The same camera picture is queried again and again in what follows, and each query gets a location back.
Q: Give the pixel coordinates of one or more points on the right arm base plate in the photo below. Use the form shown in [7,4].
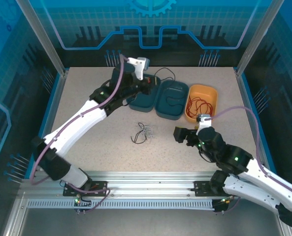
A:
[201,188]

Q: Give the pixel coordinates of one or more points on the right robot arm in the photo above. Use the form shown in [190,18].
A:
[259,191]

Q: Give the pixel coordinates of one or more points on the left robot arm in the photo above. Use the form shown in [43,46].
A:
[69,127]

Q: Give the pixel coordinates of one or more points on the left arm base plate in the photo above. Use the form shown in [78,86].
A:
[99,188]

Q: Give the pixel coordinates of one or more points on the orange plastic bin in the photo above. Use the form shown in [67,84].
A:
[202,92]

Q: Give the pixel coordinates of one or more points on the grey metal lower panel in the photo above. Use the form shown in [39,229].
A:
[148,223]

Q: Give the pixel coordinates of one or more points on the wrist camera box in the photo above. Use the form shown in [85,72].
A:
[136,65]
[203,124]

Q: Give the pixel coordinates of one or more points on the teal plastic bin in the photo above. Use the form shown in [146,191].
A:
[143,103]
[171,91]

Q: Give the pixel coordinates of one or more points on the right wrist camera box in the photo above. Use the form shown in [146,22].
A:
[203,124]

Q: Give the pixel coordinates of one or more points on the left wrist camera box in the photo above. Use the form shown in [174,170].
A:
[136,65]

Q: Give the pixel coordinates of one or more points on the aluminium frame post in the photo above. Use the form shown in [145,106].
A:
[256,37]
[44,41]

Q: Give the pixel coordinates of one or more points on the aluminium mounting rail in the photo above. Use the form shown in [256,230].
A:
[148,182]

